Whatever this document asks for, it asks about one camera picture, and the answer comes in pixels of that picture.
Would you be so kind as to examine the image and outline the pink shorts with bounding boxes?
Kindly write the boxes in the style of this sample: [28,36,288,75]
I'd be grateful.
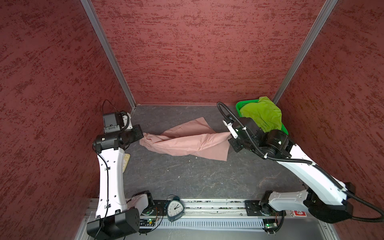
[139,117,231,161]

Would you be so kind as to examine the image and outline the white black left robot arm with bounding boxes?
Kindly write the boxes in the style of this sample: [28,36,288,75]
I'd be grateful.
[87,125,154,240]

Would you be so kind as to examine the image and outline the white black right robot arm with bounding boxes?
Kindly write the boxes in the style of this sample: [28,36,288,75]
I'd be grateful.
[223,116,353,224]

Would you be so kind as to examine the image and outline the lime green shorts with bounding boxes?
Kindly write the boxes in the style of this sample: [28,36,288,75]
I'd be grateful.
[239,95,283,133]

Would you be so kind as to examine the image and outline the beige calculator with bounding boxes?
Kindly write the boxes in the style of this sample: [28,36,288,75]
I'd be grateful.
[122,154,131,173]

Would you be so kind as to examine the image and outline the green plastic basket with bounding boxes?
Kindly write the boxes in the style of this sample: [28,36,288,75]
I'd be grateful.
[235,98,289,136]

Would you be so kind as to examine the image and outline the teal alarm clock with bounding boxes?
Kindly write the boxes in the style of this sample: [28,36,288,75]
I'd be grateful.
[165,195,185,223]

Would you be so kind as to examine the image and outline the left controller board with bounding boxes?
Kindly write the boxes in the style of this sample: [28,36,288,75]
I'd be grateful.
[140,219,157,230]

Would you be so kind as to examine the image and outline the controller board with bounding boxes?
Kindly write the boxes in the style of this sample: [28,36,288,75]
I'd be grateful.
[263,219,279,234]
[140,219,157,230]

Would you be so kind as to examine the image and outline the right controller board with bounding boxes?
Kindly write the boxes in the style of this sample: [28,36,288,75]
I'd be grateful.
[263,219,279,234]

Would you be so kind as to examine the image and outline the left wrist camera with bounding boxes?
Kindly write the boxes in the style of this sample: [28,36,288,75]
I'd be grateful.
[103,111,133,134]

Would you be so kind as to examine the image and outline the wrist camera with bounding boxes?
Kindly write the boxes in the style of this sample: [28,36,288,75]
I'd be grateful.
[223,120,238,139]
[103,111,133,134]

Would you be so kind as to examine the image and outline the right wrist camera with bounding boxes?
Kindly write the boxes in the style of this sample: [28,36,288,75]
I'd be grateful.
[223,120,238,139]

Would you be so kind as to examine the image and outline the black corrugated cable conduit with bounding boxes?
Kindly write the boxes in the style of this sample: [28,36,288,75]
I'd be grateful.
[216,101,384,223]

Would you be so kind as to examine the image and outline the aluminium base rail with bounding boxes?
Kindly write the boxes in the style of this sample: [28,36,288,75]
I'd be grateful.
[85,198,316,220]

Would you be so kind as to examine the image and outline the left aluminium corner post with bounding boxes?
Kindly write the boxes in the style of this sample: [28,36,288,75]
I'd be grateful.
[81,0,137,114]

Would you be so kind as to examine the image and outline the aluminium corner post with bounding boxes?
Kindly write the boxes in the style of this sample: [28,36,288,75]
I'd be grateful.
[81,0,137,114]
[272,0,338,105]

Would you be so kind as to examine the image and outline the right aluminium corner post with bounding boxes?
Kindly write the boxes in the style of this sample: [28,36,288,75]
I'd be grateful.
[272,0,338,105]

